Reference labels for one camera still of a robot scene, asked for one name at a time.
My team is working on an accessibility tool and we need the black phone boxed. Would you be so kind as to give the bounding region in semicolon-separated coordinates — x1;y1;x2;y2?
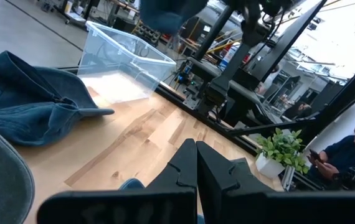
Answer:
308;149;324;164

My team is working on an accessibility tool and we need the dark green baseball cap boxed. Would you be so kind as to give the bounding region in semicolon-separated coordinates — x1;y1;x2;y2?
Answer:
0;119;36;224

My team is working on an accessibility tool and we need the clear plastic bin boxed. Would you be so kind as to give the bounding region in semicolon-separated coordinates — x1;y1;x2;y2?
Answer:
77;20;178;106

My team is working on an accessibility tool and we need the blue denim hat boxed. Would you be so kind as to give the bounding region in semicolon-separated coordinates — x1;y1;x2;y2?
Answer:
139;0;209;34
0;50;115;147

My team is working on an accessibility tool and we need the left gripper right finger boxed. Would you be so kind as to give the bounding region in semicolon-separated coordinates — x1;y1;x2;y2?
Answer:
197;141;355;224

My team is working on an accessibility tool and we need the person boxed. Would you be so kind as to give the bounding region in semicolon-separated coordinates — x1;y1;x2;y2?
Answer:
306;113;355;190
282;101;313;121

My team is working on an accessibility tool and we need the potted plant white pot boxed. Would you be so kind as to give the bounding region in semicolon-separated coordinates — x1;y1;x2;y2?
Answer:
254;127;311;180

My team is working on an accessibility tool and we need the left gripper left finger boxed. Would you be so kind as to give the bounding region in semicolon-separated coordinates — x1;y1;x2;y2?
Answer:
37;138;198;224

